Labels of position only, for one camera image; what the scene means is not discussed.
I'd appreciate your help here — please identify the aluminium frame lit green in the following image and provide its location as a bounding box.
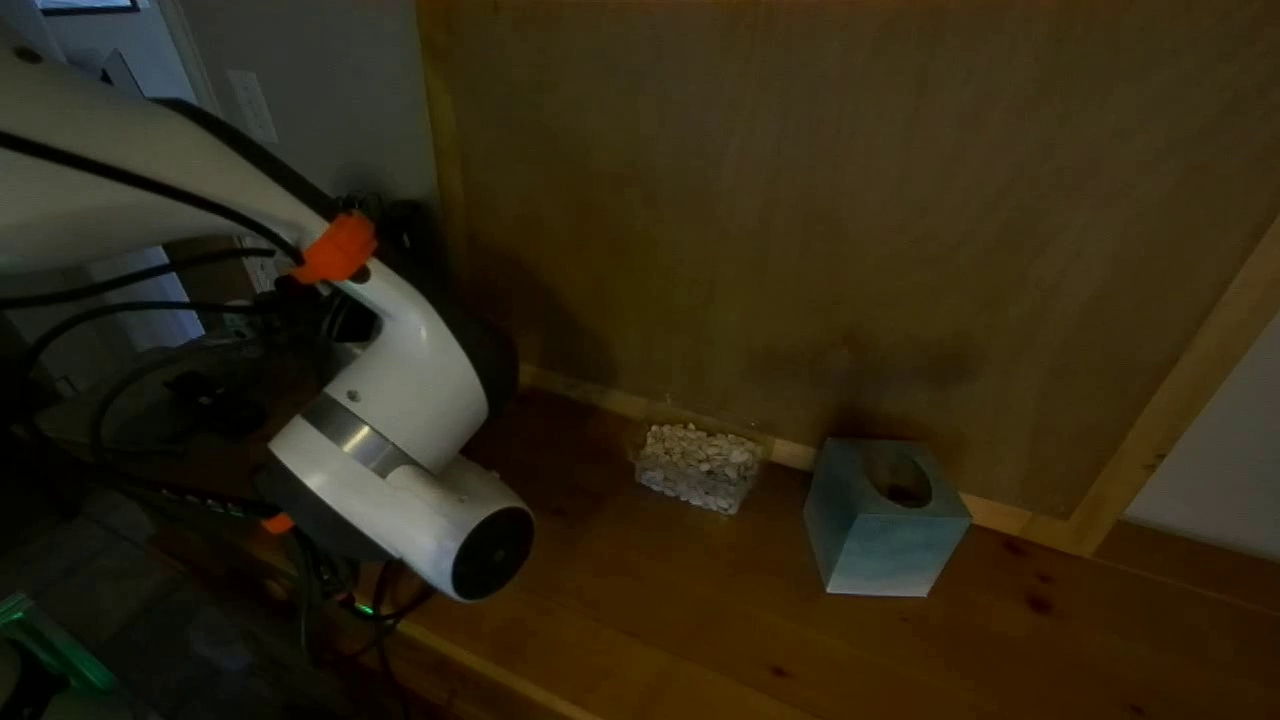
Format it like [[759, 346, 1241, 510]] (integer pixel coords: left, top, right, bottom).
[[0, 593, 121, 701]]

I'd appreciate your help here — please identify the white wall light switch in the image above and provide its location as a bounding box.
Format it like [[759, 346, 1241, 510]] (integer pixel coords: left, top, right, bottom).
[[223, 68, 285, 147]]

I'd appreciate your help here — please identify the blue cube with hole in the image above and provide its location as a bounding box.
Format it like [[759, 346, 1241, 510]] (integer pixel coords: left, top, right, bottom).
[[800, 434, 974, 599]]

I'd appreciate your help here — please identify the speckled grey sponge block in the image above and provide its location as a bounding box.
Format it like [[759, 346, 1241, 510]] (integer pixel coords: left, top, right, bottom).
[[631, 420, 771, 520]]

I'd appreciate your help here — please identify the orange cable strap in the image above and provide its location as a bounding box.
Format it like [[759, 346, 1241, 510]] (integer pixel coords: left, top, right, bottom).
[[293, 207, 381, 287]]

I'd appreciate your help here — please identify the large wooden board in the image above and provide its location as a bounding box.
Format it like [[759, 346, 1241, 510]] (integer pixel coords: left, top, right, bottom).
[[412, 0, 1280, 556]]

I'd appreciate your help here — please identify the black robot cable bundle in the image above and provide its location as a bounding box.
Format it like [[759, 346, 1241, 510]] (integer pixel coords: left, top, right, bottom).
[[0, 123, 402, 644]]

